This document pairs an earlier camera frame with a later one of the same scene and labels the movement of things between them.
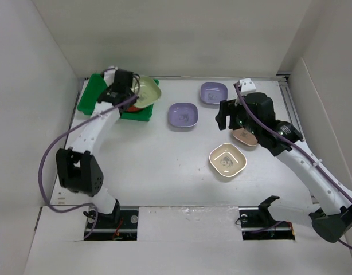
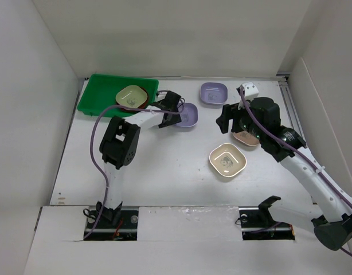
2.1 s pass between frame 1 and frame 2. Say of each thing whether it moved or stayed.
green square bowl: moved
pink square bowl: stayed
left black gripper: moved
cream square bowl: stayed
